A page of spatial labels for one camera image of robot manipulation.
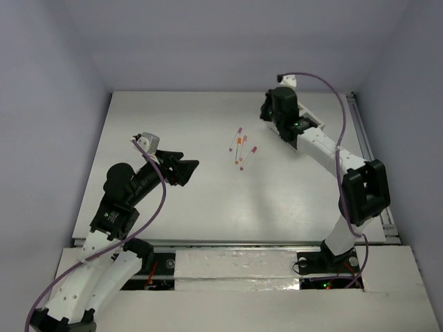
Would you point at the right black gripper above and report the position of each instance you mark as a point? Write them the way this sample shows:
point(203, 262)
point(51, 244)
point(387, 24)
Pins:
point(266, 114)

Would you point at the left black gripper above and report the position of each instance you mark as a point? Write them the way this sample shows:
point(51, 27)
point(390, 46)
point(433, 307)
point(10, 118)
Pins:
point(169, 167)

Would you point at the purple cap white pen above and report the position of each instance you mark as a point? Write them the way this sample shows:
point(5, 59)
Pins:
point(234, 141)

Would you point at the pale pink cap pen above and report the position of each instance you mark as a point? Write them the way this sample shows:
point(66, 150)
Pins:
point(241, 154)

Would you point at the magenta cap white pen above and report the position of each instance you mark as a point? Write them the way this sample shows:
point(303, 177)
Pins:
point(248, 158)

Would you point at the orange cap white pen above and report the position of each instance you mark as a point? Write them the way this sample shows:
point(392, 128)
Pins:
point(238, 150)

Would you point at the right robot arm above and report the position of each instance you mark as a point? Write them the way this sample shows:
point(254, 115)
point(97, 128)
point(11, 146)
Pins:
point(363, 185)

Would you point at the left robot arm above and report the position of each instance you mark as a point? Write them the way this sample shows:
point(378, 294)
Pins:
point(111, 253)

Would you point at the white two-compartment container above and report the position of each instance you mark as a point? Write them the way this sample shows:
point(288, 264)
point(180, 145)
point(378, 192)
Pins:
point(289, 124)

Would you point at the white foam front panel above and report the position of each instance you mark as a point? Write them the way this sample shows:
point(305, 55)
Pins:
point(235, 270)

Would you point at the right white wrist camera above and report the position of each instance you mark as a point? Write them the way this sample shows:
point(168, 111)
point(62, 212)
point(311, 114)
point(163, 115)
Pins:
point(287, 80)

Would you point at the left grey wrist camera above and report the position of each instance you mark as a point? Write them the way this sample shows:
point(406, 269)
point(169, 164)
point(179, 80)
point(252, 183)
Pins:
point(147, 141)

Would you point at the aluminium rail right side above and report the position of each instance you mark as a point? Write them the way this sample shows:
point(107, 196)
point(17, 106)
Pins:
point(374, 167)

